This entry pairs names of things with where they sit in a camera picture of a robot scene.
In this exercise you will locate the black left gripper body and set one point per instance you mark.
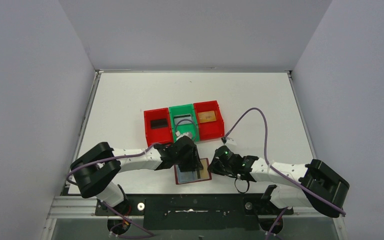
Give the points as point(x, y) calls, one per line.
point(191, 158)

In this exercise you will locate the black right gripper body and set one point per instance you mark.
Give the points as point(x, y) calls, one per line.
point(218, 168)

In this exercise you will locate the red leather card holder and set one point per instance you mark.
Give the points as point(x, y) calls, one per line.
point(192, 182)

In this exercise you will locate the green plastic bin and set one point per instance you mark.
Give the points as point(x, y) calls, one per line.
point(192, 126)

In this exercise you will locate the red plastic bin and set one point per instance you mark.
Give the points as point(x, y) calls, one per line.
point(162, 135)
point(213, 130)

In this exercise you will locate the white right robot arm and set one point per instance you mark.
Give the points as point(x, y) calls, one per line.
point(313, 185)

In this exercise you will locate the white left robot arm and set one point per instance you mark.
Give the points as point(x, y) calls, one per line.
point(94, 171)

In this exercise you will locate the silver card in bin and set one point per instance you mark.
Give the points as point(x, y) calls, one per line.
point(185, 117)

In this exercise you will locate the black card in bin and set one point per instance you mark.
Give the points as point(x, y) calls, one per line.
point(159, 123)

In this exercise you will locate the gold card in bin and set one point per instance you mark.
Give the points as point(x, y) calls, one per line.
point(207, 116)

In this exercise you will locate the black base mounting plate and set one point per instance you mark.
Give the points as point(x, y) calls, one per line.
point(249, 212)

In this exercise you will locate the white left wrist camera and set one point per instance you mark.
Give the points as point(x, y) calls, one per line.
point(179, 135)

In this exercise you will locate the aluminium table edge rail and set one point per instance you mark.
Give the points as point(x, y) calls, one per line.
point(86, 115)

